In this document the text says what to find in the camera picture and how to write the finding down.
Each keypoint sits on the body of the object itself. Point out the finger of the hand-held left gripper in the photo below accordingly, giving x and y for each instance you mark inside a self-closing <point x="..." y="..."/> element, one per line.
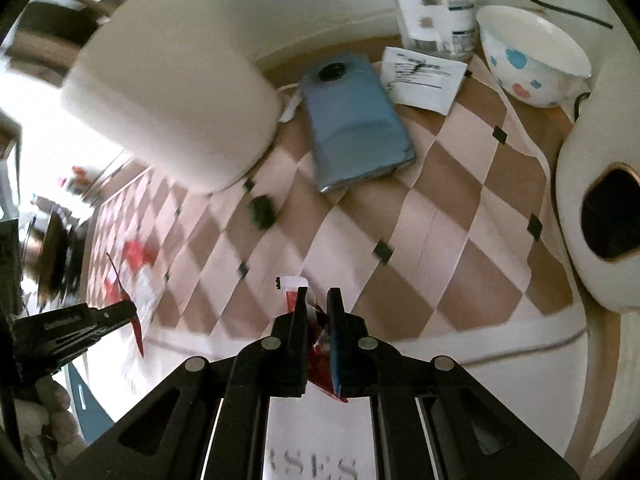
<point x="117" y="314"/>

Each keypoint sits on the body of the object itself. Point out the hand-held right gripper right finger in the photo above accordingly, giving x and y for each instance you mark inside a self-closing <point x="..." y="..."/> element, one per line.
<point x="336" y="350"/>

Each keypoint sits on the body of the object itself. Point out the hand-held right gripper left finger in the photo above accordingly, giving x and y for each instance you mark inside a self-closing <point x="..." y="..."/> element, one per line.
<point x="302" y="340"/>

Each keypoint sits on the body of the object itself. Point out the red snack packet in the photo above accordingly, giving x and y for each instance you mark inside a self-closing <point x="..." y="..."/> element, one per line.
<point x="134" y="330"/>

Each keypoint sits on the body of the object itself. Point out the small red wrapper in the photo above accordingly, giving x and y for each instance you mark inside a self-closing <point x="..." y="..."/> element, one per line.
<point x="320" y="375"/>

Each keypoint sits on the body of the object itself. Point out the person's left hand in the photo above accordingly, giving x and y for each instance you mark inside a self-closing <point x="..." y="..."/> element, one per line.
<point x="52" y="410"/>

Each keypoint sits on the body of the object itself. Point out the blue kitchen cabinet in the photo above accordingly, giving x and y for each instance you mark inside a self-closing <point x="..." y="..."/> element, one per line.
<point x="82" y="400"/>

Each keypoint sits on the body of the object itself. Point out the black wok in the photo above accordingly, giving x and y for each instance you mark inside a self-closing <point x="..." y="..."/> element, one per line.
<point x="50" y="255"/>

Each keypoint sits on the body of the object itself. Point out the checkered table mat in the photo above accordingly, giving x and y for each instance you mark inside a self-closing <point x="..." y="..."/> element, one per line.
<point x="400" y="260"/>

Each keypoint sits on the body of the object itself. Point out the small green object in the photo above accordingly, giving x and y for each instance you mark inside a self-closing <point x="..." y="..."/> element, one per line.
<point x="262" y="211"/>

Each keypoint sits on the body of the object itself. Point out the blue smartphone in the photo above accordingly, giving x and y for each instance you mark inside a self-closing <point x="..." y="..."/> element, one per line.
<point x="355" y="125"/>

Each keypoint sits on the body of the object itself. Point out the cream chopstick canister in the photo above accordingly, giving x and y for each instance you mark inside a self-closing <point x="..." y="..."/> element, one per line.
<point x="170" y="95"/>

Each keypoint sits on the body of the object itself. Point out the white printed paper sachet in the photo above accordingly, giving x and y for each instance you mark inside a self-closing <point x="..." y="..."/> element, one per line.
<point x="425" y="80"/>

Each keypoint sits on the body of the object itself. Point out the white electric kettle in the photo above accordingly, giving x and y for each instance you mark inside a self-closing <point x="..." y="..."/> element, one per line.
<point x="567" y="185"/>

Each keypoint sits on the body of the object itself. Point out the white dotted bowl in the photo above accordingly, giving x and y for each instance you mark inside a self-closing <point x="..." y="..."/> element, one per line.
<point x="535" y="55"/>

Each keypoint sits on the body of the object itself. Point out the white printed carton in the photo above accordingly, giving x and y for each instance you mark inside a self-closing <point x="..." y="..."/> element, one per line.
<point x="435" y="5"/>

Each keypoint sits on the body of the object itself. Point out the colourful wall decorations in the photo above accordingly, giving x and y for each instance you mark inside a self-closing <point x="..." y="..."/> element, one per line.
<point x="75" y="177"/>

